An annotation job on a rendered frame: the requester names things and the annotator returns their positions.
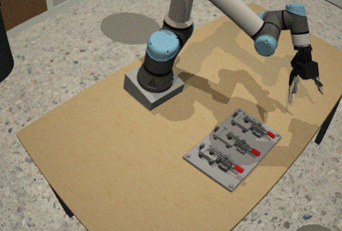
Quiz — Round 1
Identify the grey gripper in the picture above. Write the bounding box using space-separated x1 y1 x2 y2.
288 44 323 103

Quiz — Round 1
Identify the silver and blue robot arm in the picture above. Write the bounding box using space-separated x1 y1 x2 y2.
137 0 311 94

